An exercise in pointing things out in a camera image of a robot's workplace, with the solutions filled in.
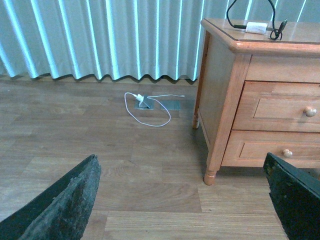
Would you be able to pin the white plug with white cable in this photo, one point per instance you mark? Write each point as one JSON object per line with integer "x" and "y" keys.
{"x": 156, "y": 100}

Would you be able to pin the white charger with black cable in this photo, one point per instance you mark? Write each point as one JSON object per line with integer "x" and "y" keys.
{"x": 260, "y": 28}

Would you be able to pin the wooden drawer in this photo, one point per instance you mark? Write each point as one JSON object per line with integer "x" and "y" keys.
{"x": 249, "y": 148}
{"x": 279, "y": 106}

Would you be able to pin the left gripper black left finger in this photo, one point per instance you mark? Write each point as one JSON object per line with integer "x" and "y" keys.
{"x": 62, "y": 211}

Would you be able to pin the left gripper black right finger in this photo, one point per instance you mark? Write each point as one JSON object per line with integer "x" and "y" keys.
{"x": 295, "y": 196}

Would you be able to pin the white pleated curtain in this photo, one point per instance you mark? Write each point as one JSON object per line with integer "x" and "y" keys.
{"x": 119, "y": 38}

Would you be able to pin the wooden nightstand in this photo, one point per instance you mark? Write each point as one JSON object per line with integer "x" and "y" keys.
{"x": 230, "y": 58}

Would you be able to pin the closed metal floor socket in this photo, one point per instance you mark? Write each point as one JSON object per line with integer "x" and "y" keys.
{"x": 170, "y": 105}

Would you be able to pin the open metal floor socket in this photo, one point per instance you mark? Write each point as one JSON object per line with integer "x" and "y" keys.
{"x": 142, "y": 102}

